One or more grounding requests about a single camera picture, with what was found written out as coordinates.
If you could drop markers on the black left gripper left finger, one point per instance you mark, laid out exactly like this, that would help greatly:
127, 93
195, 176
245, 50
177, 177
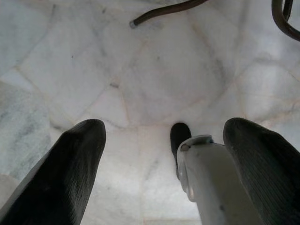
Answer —
58, 178

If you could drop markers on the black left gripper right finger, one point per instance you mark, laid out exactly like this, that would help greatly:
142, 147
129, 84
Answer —
269, 173

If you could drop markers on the black robot left foot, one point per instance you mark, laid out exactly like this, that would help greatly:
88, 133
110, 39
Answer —
179, 138

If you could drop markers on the grey table leg cap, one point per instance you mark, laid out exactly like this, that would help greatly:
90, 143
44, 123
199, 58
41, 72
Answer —
133, 24

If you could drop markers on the dark brown folding table frame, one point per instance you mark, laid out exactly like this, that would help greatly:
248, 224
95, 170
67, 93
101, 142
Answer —
164, 11

